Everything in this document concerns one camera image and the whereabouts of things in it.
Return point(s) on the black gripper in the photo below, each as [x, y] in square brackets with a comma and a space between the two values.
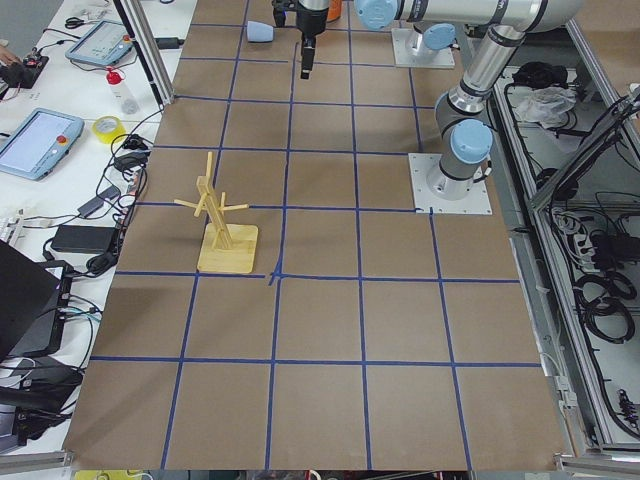
[310, 22]

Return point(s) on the light blue paper cup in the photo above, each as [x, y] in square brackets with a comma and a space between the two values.
[258, 32]

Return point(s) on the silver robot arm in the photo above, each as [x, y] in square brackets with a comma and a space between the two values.
[429, 45]
[467, 141]

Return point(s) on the wooden cup rack stand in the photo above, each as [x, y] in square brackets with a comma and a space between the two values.
[226, 248]

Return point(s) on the person hand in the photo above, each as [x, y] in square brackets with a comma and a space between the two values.
[7, 57]

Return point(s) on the orange metal can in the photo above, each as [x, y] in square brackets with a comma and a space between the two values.
[334, 11]

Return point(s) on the small black power adapter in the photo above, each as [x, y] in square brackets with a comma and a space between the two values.
[169, 43]

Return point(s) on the red cap squeeze bottle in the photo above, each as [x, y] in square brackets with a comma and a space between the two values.
[121, 92]

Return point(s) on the far teach pendant tablet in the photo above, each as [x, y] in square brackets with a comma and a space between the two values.
[105, 44]

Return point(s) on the teach pendant tablet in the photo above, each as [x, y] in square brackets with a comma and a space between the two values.
[41, 141]
[105, 44]

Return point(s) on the yellow tape roll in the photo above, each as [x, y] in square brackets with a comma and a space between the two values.
[108, 129]

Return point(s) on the black scissors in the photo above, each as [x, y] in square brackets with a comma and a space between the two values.
[74, 22]

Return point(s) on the white crumpled cloth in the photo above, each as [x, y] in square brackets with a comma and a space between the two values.
[548, 107]

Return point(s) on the near teach pendant tablet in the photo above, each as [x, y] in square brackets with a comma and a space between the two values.
[41, 141]

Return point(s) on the black power adapter brick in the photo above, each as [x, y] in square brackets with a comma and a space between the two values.
[83, 239]

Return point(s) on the black laptop computer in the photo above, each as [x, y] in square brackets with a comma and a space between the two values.
[33, 296]

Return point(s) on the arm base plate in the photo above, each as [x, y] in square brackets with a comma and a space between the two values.
[434, 192]
[410, 51]

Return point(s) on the aluminium frame post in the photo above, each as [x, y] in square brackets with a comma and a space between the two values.
[134, 19]

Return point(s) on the aluminium side frame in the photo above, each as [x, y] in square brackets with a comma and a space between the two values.
[576, 188]

